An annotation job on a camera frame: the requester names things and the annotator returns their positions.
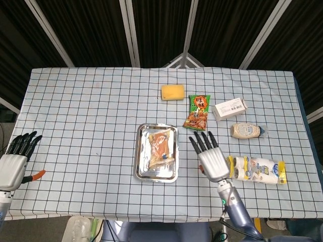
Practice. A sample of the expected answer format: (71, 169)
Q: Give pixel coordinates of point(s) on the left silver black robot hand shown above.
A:
(12, 169)

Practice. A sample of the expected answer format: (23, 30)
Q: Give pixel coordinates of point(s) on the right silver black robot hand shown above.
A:
(213, 164)

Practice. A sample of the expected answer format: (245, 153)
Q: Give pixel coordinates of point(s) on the clear-wrapped food packet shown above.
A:
(160, 146)

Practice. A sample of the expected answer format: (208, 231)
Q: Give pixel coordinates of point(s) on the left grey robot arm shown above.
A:
(3, 204)

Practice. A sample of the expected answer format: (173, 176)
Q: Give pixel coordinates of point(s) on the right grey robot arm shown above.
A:
(237, 209)

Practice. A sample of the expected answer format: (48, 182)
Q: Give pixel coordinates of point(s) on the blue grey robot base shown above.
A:
(156, 233)

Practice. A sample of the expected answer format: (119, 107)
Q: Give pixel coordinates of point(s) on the stainless steel tray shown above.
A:
(140, 161)

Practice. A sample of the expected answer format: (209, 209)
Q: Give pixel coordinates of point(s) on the beige squeeze sauce bottle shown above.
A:
(244, 130)

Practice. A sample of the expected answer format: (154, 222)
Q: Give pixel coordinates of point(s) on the green orange snack bag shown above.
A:
(198, 113)

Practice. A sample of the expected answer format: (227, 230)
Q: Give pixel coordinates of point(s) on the white cardboard box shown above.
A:
(228, 111)

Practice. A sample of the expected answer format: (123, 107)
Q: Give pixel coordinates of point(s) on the yellow sponge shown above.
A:
(172, 92)

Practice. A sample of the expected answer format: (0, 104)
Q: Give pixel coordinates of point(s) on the blue checked tablecloth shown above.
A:
(75, 113)

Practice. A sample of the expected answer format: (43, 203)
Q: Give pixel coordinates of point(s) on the white shoe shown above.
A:
(276, 224)

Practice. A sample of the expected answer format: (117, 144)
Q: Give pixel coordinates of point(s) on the clear plastic bottle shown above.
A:
(78, 229)

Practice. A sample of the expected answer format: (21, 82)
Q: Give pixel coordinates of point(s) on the dark blue under cloth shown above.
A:
(302, 106)

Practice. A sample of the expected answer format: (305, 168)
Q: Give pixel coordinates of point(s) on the white triangular partition foot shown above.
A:
(174, 61)

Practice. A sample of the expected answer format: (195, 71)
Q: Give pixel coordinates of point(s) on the white frame bar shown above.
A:
(315, 115)
(8, 105)

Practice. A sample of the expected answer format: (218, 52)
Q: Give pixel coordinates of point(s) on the white partition frame post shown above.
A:
(190, 27)
(50, 32)
(262, 32)
(130, 32)

